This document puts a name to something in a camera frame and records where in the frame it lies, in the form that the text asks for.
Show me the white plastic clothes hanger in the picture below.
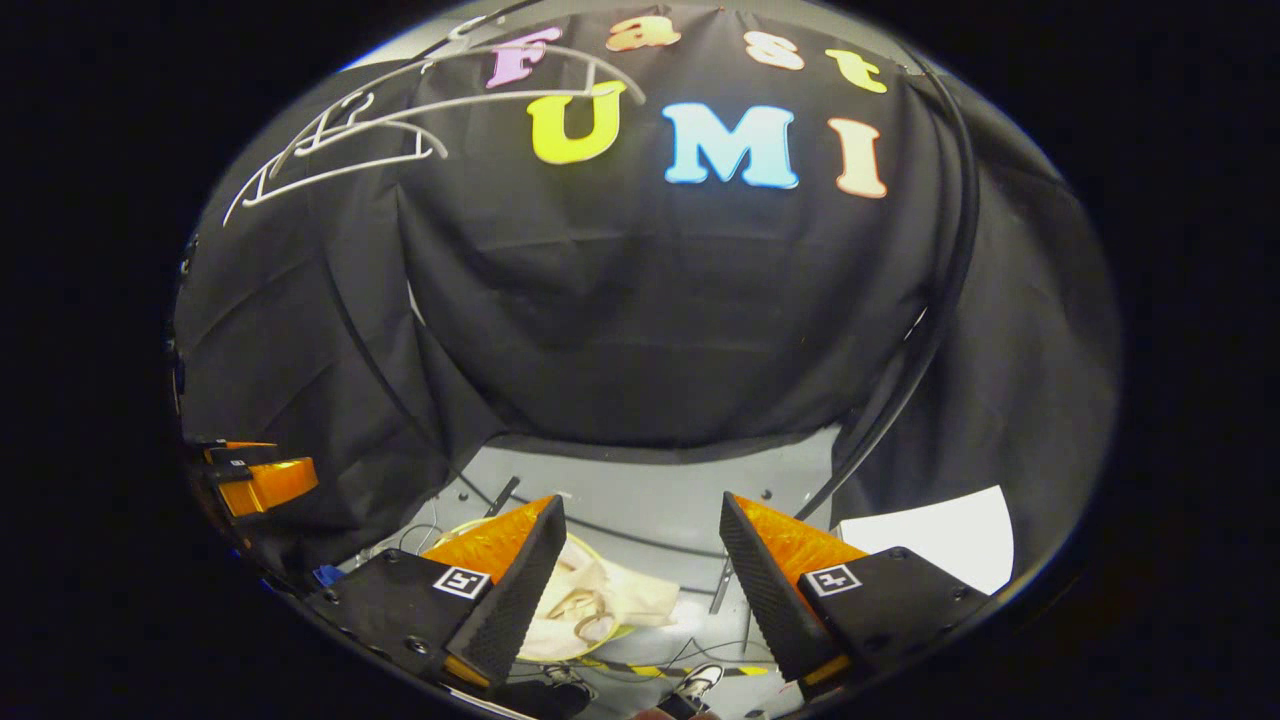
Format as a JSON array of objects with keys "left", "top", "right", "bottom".
[
  {"left": 222, "top": 90, "right": 451, "bottom": 229},
  {"left": 290, "top": 15, "right": 649, "bottom": 161}
]

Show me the yellow black floor tape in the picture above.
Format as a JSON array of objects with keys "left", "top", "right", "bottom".
[{"left": 575, "top": 654, "right": 771, "bottom": 682}]

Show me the white paper sheet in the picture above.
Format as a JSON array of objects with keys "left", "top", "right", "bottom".
[{"left": 838, "top": 485, "right": 1016, "bottom": 597}]

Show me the person's black white shoe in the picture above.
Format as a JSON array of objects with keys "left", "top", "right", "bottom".
[{"left": 655, "top": 662, "right": 724, "bottom": 720}]

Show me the thin floor cable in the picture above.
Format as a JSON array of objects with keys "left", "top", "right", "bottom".
[{"left": 640, "top": 635, "right": 776, "bottom": 683}]

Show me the black backdrop cloth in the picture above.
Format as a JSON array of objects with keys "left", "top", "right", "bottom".
[{"left": 170, "top": 5, "right": 1121, "bottom": 601}]

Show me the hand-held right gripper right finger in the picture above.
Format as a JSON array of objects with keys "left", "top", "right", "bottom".
[{"left": 718, "top": 491, "right": 991, "bottom": 702}]

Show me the white laundry hamper yellow rim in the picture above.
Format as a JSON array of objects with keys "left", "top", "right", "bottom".
[{"left": 430, "top": 515, "right": 641, "bottom": 667}]

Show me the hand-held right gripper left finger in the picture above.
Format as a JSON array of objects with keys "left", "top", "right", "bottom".
[{"left": 305, "top": 494, "right": 569, "bottom": 693}]

